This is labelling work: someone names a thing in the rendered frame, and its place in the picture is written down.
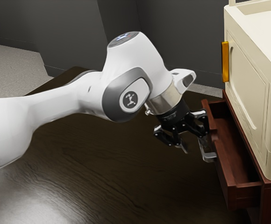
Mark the cream box with orange handle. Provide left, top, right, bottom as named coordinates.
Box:
left=220, top=0, right=271, bottom=182

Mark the dark red open drawer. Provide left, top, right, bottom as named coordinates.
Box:
left=197, top=98, right=263, bottom=212

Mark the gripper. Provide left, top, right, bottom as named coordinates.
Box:
left=153, top=98, right=211, bottom=154

